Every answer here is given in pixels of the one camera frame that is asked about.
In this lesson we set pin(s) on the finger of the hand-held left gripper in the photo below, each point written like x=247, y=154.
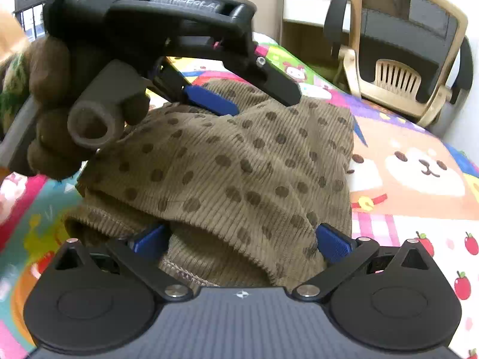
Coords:
x=209, y=101
x=278, y=82

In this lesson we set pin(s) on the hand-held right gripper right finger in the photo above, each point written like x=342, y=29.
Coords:
x=334, y=243

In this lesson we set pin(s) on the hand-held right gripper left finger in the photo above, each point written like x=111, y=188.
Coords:
x=151, y=242

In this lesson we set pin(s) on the person's left hand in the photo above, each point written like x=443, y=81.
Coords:
x=48, y=78

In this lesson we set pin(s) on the white desk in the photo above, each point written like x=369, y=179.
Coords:
x=310, y=11

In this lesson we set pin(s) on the colourful printed blanket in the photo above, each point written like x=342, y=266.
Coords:
x=411, y=202

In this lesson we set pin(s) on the window with railing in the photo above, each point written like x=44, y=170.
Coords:
x=32, y=3

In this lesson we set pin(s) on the beige black office chair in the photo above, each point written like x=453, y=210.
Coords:
x=404, y=33

